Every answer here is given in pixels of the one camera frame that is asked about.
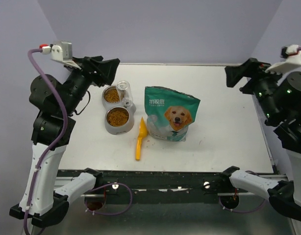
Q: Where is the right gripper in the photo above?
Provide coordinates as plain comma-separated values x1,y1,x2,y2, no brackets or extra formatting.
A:
224,55,290,121

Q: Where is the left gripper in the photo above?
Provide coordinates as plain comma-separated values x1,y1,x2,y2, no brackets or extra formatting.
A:
61,55,120,115

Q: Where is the brown pet food kibble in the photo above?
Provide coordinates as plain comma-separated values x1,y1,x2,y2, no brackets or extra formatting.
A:
104,88,128,127

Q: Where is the green pet food bag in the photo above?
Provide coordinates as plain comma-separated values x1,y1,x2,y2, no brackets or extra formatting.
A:
144,86,201,141

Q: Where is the yellow plastic scoop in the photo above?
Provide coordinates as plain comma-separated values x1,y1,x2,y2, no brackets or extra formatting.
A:
135,117,148,161

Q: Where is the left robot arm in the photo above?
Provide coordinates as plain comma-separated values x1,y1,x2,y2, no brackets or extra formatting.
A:
9,56,120,229

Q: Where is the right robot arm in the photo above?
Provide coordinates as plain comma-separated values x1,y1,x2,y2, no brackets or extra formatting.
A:
219,58,301,222

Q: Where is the clear plastic water bottle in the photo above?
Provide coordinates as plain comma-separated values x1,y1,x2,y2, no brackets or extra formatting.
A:
116,80,133,107

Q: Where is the grey double bowl feeder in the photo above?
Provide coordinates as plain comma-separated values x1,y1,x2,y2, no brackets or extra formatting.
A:
101,80,136,135

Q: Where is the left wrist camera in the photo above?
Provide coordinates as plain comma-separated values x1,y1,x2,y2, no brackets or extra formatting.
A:
39,41,80,69

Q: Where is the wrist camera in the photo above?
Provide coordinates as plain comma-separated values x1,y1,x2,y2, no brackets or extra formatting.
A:
265,45,301,74
39,41,80,69

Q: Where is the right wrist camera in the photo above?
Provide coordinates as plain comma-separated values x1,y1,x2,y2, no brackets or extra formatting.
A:
265,45,301,74

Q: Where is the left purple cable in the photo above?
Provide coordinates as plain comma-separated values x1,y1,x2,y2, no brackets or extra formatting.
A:
23,48,133,235

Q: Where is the aluminium frame profile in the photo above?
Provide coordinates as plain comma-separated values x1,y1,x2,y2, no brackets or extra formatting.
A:
54,175,288,196

